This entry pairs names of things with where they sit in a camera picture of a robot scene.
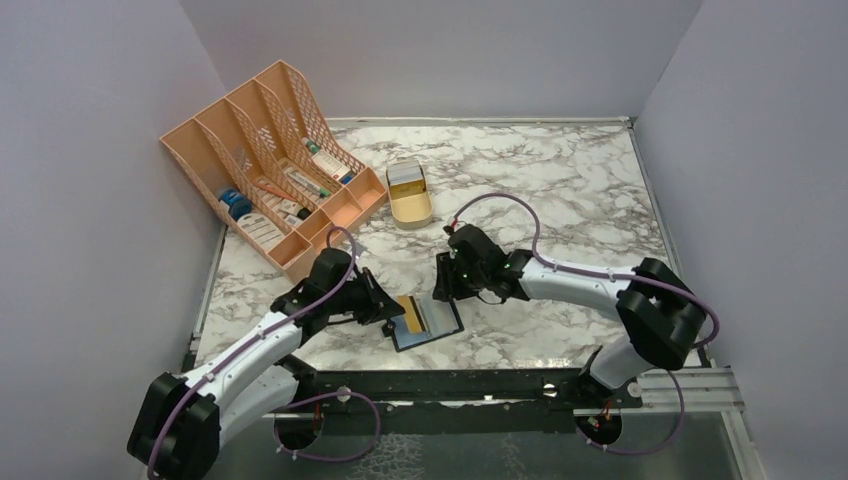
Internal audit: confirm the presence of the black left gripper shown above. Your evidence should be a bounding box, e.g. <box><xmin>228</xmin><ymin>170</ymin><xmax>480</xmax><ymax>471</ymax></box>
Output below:
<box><xmin>328</xmin><ymin>266</ymin><xmax>406</xmax><ymax>326</ymax></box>

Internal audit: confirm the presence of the black leather card holder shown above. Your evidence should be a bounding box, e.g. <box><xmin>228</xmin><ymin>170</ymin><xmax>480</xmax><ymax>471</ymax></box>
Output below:
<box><xmin>382</xmin><ymin>296</ymin><xmax>465</xmax><ymax>352</ymax></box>

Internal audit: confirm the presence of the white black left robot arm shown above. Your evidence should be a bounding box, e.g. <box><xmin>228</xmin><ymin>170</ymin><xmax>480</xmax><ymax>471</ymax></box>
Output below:
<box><xmin>127</xmin><ymin>248</ymin><xmax>405</xmax><ymax>479</ymax></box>

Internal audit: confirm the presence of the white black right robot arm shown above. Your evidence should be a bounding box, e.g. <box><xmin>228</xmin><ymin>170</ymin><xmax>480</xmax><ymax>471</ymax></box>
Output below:
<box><xmin>432</xmin><ymin>225</ymin><xmax>707</xmax><ymax>407</ymax></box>

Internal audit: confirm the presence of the beige card tray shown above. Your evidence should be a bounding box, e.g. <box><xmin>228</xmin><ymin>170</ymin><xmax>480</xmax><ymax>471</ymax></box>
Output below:
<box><xmin>387</xmin><ymin>173</ymin><xmax>433</xmax><ymax>230</ymax></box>

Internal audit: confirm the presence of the white label card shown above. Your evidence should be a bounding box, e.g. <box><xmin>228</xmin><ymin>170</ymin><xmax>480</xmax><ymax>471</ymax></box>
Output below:
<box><xmin>236</xmin><ymin>213</ymin><xmax>286</xmax><ymax>253</ymax></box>

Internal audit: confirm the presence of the white glue stick box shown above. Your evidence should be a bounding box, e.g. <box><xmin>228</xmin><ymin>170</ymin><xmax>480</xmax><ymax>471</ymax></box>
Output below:
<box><xmin>301</xmin><ymin>137</ymin><xmax>354</xmax><ymax>185</ymax></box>

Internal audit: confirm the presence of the orange plastic desk organizer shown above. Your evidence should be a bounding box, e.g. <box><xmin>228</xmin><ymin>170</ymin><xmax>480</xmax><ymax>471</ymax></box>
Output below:
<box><xmin>160</xmin><ymin>61</ymin><xmax>388</xmax><ymax>282</ymax></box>

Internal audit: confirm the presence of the orange pen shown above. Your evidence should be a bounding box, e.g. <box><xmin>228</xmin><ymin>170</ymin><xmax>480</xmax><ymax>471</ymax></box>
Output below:
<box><xmin>252</xmin><ymin>181</ymin><xmax>298</xmax><ymax>203</ymax></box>

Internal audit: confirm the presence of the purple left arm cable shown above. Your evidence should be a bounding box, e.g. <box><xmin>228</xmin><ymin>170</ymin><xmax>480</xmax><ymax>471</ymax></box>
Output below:
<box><xmin>145</xmin><ymin>227</ymin><xmax>359</xmax><ymax>478</ymax></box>

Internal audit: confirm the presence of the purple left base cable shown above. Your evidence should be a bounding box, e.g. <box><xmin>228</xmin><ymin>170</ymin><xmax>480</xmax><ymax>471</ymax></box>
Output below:
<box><xmin>272</xmin><ymin>390</ymin><xmax>383</xmax><ymax>464</ymax></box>

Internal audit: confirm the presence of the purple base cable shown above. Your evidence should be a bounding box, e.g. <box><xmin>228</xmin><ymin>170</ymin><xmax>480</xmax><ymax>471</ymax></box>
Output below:
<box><xmin>573</xmin><ymin>367</ymin><xmax>688</xmax><ymax>458</ymax></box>
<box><xmin>272</xmin><ymin>390</ymin><xmax>383</xmax><ymax>464</ymax></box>

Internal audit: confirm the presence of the black mounting base rail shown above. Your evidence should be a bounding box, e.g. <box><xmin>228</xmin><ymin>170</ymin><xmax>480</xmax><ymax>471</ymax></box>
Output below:
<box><xmin>270</xmin><ymin>368</ymin><xmax>643</xmax><ymax>443</ymax></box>

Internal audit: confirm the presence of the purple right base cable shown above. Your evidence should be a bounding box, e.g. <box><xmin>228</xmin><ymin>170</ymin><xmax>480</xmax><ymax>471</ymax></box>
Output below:
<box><xmin>573</xmin><ymin>367</ymin><xmax>688</xmax><ymax>458</ymax></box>

